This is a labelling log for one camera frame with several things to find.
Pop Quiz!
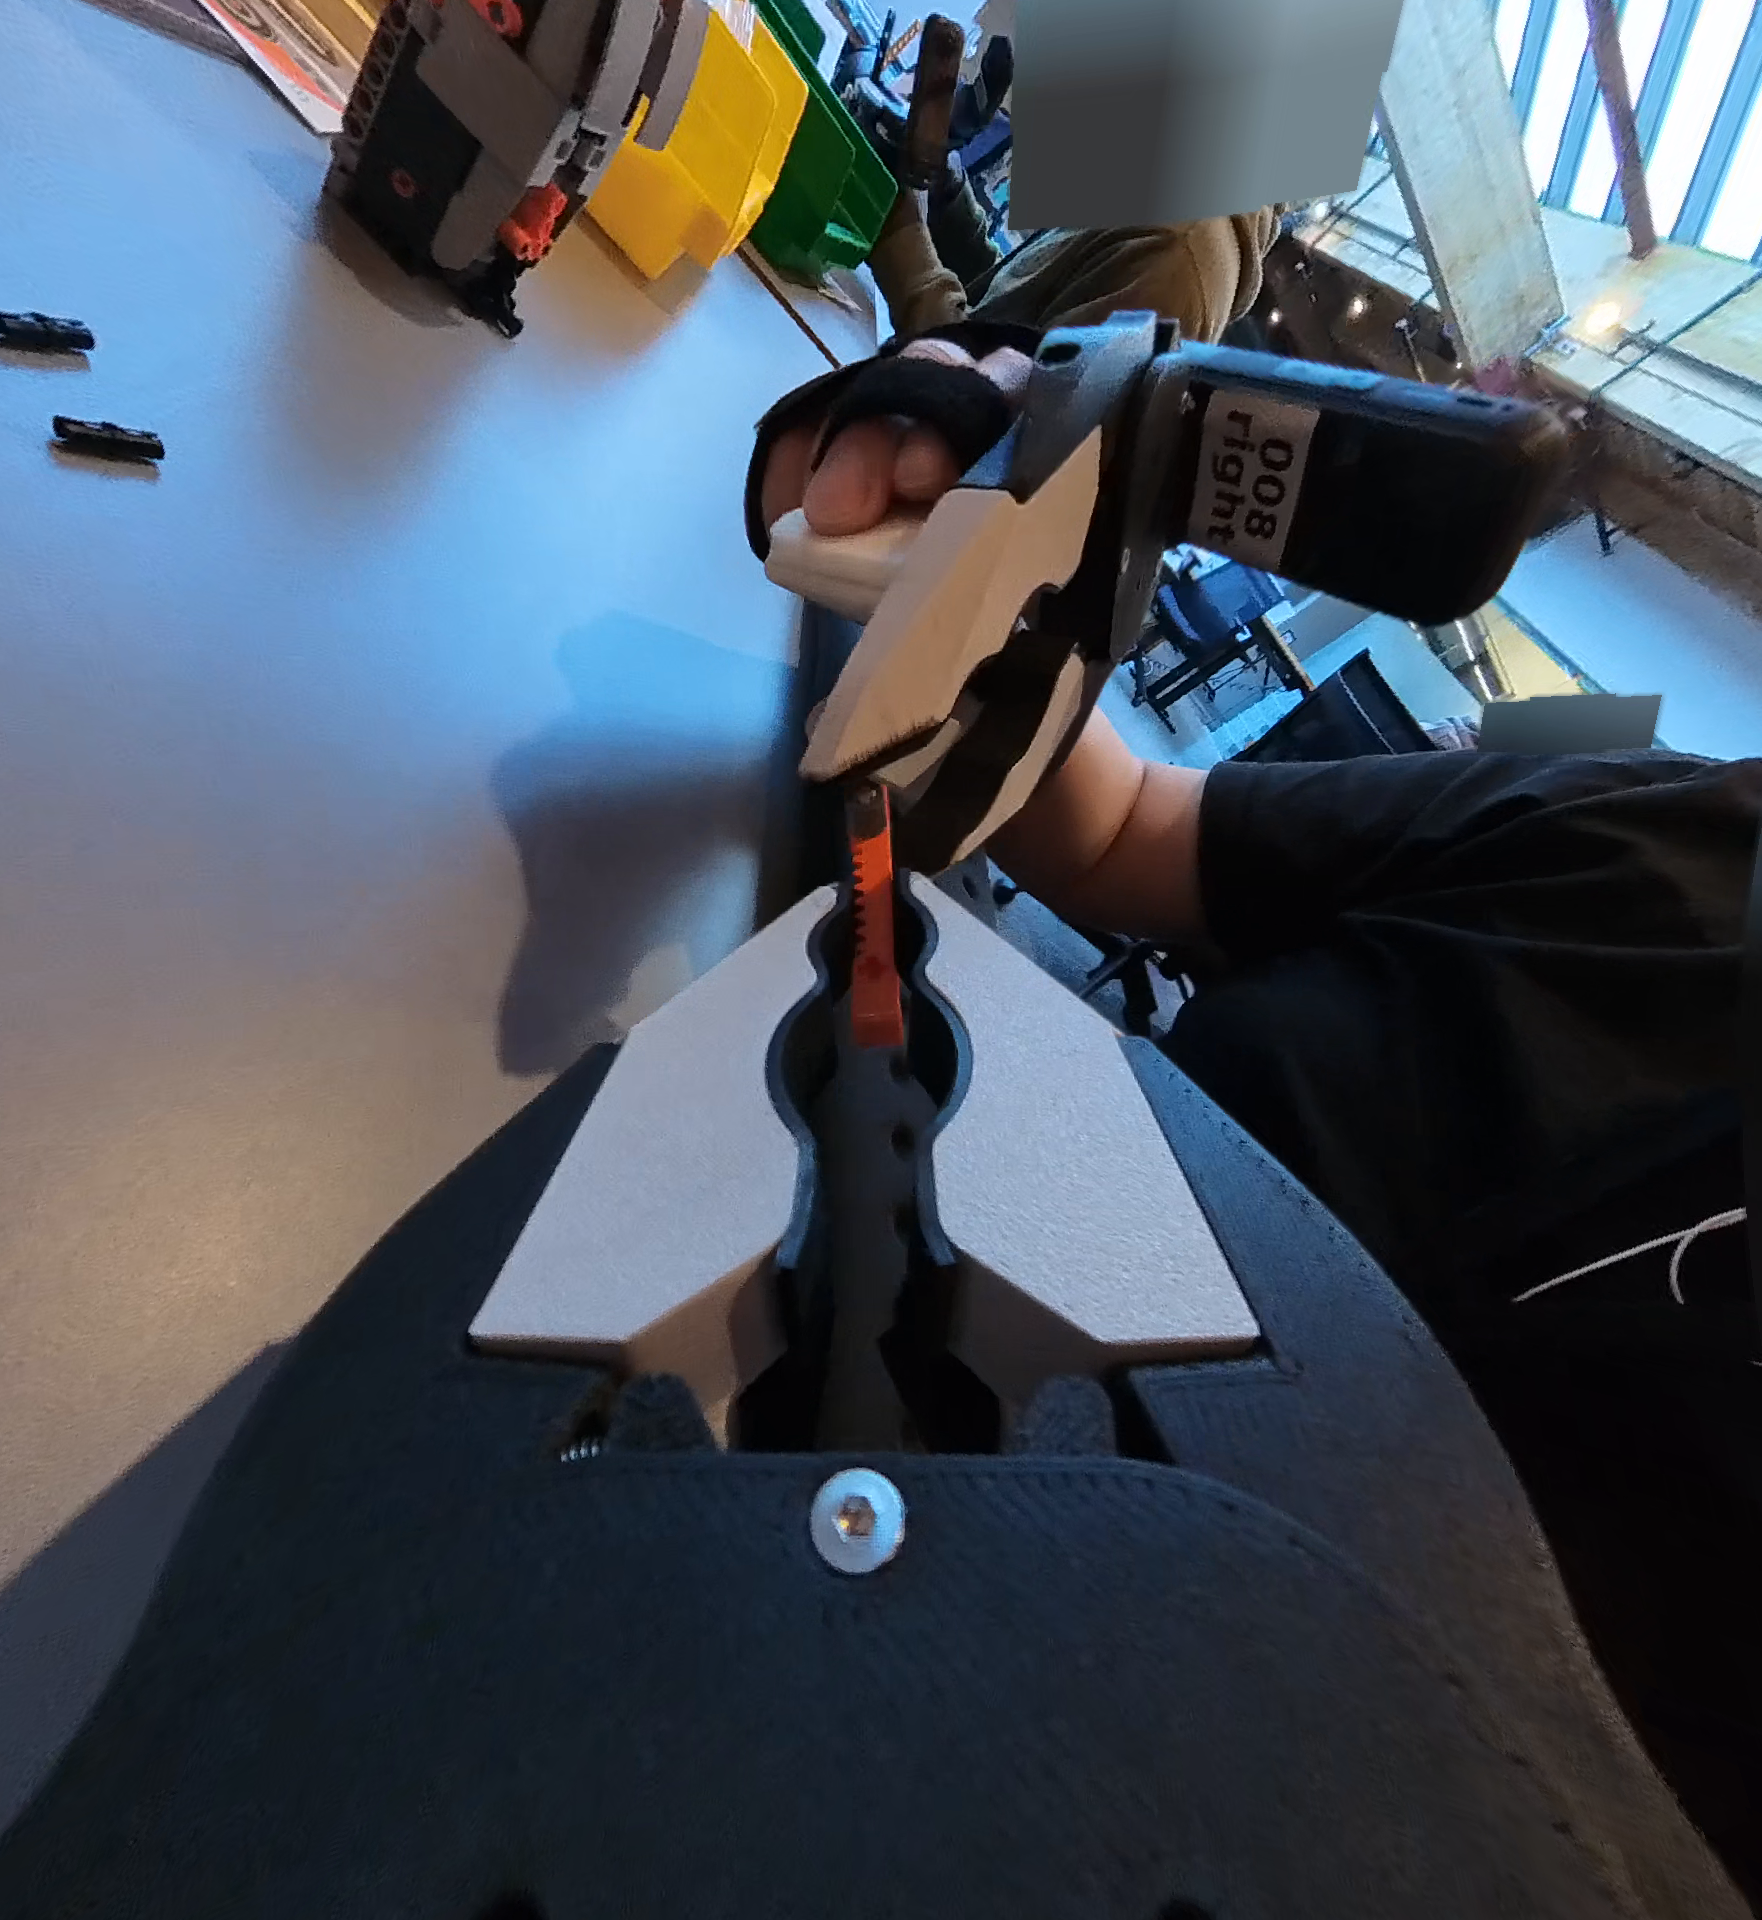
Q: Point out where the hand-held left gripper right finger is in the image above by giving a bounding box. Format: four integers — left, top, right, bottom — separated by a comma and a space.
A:
903, 872, 1261, 1454

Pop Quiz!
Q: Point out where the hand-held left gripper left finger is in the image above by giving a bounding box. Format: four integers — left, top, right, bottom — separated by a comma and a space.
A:
467, 880, 840, 1448

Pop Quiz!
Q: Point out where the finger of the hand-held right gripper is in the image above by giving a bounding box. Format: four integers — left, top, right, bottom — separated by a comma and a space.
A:
903, 598, 1115, 874
796, 431, 1109, 793

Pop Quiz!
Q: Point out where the black toy beam with holes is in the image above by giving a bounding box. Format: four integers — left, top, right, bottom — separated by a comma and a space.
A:
819, 780, 962, 1449

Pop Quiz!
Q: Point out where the orange toy gear rack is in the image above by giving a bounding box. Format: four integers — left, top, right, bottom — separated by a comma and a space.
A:
845, 829, 908, 1052

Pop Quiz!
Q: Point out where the person's right hand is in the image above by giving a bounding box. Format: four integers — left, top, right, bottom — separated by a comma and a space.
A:
799, 337, 1039, 543

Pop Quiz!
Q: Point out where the black office chair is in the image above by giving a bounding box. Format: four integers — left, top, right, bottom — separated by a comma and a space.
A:
1129, 546, 1314, 724

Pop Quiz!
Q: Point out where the thin wooden stick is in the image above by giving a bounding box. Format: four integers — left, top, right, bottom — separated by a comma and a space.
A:
736, 241, 846, 371

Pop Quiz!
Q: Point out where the wooden panel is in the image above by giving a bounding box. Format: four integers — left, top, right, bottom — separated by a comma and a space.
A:
1372, 0, 1567, 372

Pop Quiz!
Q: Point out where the green plastic bin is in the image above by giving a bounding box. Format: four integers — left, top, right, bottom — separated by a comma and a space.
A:
744, 0, 900, 284

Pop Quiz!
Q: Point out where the window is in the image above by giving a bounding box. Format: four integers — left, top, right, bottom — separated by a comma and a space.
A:
1487, 0, 1762, 290

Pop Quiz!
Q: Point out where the yellow plastic bin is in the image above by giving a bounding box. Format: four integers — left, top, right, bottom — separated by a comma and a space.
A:
580, 0, 812, 284

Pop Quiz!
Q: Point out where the black grey toy vehicle model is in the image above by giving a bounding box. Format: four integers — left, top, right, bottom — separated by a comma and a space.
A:
323, 0, 714, 339

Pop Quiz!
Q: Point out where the orange printed paper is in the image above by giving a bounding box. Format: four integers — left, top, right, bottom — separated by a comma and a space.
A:
196, 0, 379, 137

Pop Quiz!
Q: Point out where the white drawstring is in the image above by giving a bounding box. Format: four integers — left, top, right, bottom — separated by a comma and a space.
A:
1509, 1205, 1749, 1305

